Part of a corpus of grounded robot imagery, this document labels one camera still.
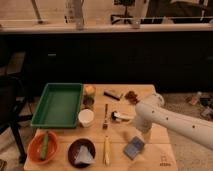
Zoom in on dark small jar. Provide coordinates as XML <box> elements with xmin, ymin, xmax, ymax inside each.
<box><xmin>83</xmin><ymin>97</ymin><xmax>94</xmax><ymax>109</ymax></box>

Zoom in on blue sponge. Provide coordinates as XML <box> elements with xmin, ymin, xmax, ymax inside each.
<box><xmin>123</xmin><ymin>136</ymin><xmax>145</xmax><ymax>160</ymax></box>

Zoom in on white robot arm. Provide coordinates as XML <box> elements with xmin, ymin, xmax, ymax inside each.
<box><xmin>133</xmin><ymin>93</ymin><xmax>213</xmax><ymax>150</ymax></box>

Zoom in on green plastic tray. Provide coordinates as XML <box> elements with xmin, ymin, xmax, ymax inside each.
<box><xmin>31</xmin><ymin>83</ymin><xmax>83</xmax><ymax>129</ymax></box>

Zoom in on green cucumber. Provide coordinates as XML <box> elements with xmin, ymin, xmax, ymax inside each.
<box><xmin>40</xmin><ymin>132</ymin><xmax>49</xmax><ymax>160</ymax></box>

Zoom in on dark brown bowl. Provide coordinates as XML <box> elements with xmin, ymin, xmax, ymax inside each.
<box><xmin>68</xmin><ymin>138</ymin><xmax>96</xmax><ymax>168</ymax></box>

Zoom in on white handled peeler tool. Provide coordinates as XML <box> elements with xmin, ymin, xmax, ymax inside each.
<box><xmin>111</xmin><ymin>111</ymin><xmax>133</xmax><ymax>122</ymax></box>

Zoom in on black chair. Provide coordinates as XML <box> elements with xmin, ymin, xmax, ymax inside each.
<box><xmin>0</xmin><ymin>76</ymin><xmax>33</xmax><ymax>164</ymax></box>

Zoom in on grey crumpled cloth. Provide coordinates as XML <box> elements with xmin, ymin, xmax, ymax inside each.
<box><xmin>74</xmin><ymin>145</ymin><xmax>94</xmax><ymax>164</ymax></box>

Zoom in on orange bowl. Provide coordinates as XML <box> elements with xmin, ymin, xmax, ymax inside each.
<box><xmin>27</xmin><ymin>131</ymin><xmax>58</xmax><ymax>165</ymax></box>

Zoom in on brown food pieces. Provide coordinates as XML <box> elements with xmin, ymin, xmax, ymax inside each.
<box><xmin>125</xmin><ymin>91</ymin><xmax>139</xmax><ymax>105</ymax></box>

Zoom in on white cup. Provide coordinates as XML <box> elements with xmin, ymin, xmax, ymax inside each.
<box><xmin>78</xmin><ymin>109</ymin><xmax>94</xmax><ymax>127</ymax></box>

